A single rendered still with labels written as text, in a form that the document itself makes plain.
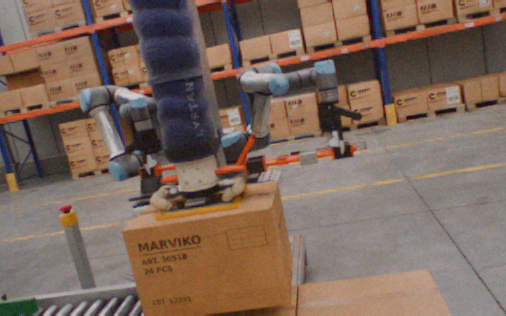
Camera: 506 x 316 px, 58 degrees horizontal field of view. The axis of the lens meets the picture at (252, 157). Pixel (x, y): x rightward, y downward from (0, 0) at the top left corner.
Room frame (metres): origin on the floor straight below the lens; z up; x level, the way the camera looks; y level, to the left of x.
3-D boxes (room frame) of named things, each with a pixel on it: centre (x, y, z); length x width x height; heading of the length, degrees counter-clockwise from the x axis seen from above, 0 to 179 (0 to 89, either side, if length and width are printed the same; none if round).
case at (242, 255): (1.88, 0.24, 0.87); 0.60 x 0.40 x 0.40; 81
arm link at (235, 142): (2.43, 0.08, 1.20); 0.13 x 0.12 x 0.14; 114
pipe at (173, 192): (1.88, 0.24, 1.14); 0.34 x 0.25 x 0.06; 81
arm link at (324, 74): (1.79, -0.34, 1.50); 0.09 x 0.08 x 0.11; 24
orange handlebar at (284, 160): (1.97, 0.03, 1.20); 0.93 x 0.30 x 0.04; 81
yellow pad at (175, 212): (1.78, 0.26, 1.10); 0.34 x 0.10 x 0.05; 81
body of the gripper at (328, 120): (1.79, -0.33, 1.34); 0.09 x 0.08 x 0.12; 81
